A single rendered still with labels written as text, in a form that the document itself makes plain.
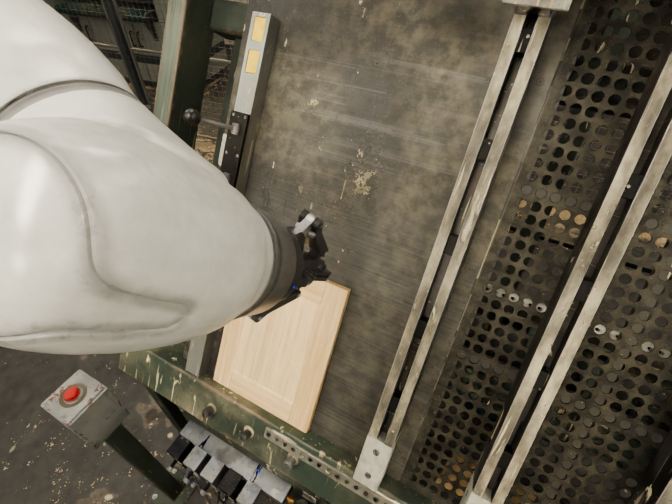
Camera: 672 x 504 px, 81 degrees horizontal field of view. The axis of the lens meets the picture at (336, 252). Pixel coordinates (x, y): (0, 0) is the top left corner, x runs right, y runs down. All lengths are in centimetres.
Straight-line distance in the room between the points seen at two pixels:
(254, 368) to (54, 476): 142
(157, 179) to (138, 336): 7
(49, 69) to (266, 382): 96
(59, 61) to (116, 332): 15
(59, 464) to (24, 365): 66
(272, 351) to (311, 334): 13
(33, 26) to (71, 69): 3
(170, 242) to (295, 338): 87
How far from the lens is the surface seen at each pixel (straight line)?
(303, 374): 104
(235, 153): 100
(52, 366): 269
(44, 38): 28
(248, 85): 102
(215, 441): 132
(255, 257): 22
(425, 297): 81
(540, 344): 82
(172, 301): 18
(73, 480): 232
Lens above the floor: 194
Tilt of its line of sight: 45 degrees down
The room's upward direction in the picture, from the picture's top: straight up
